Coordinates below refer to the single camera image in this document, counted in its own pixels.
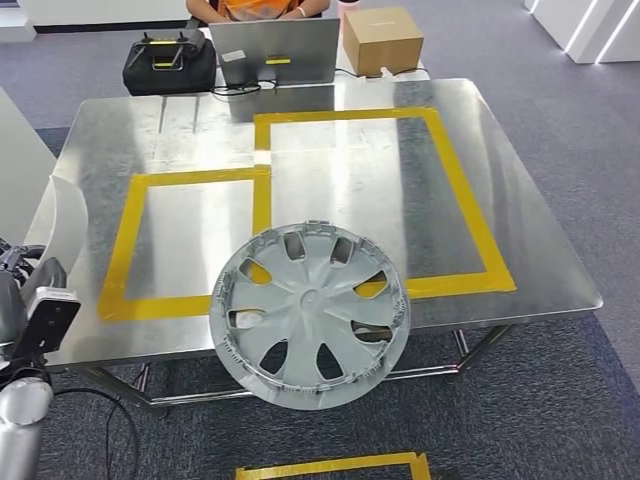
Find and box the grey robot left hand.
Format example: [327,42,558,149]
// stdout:
[0,256,69,346]

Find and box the white curved plastic part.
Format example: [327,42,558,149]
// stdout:
[23,175,90,287]

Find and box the steel workbench table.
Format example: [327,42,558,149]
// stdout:
[45,78,605,417]

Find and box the white desk panel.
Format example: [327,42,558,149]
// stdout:
[0,86,57,248]

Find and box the small yellow tape rectangle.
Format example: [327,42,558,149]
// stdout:
[97,165,272,324]

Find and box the black carrying case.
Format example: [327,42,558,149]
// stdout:
[122,29,217,97]

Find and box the grey plastic hubcap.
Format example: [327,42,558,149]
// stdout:
[208,220,412,412]

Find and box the person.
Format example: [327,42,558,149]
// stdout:
[186,0,331,24]

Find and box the grey laptop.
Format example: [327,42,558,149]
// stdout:
[208,17,341,89]

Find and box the yellow floor tape square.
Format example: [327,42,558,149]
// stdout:
[235,452,432,480]

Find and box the brown cardboard box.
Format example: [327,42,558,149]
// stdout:
[342,6,425,78]

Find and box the large yellow tape rectangle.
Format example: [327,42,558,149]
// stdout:
[254,107,518,301]

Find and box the white lit block structure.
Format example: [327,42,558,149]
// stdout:
[522,0,640,66]

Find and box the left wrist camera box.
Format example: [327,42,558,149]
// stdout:
[11,286,82,364]

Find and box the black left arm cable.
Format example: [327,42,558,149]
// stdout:
[50,387,141,480]

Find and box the black laptop cable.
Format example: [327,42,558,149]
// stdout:
[211,78,279,101]

